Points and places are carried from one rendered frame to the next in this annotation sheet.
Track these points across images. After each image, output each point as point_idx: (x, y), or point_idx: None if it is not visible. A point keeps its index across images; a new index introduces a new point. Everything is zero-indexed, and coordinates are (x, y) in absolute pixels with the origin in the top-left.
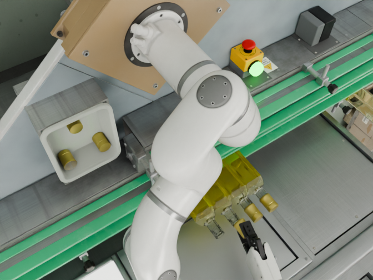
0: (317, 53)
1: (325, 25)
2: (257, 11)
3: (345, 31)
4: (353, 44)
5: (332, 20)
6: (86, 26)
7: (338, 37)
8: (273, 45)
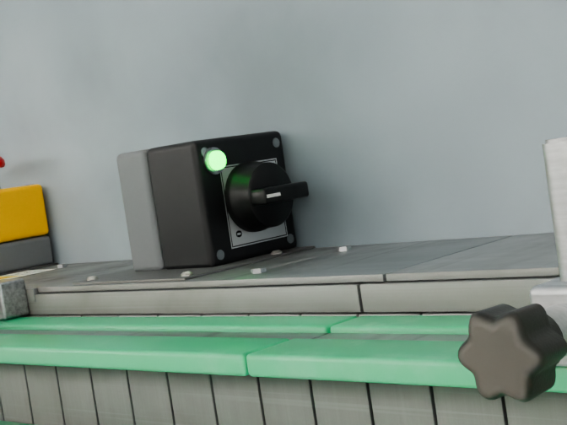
0: (89, 280)
1: (148, 160)
2: (43, 74)
3: (293, 266)
4: (231, 316)
5: (175, 145)
6: None
7: (229, 272)
8: (126, 260)
